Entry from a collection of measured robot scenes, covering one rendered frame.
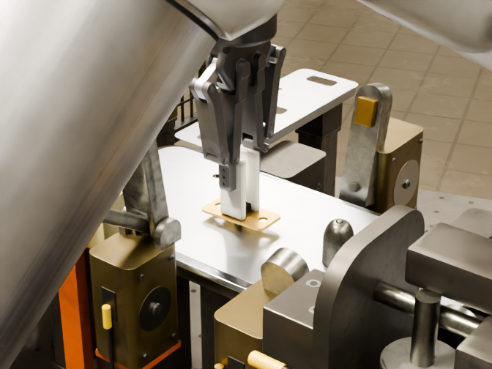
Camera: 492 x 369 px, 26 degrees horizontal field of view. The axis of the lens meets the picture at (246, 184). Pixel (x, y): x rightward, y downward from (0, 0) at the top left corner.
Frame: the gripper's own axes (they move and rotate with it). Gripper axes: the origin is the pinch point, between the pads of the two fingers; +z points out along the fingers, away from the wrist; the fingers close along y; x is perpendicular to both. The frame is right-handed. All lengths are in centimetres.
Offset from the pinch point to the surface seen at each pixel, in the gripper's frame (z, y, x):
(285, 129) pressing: 5.5, 22.8, 10.4
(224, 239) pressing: 4.9, -3.7, -0.7
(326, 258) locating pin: 3.9, -1.6, -12.2
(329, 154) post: 16.0, 37.7, 13.4
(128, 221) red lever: -3.8, -17.6, -0.8
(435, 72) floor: 108, 273, 118
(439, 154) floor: 107, 211, 82
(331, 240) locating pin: 1.7, -1.5, -12.7
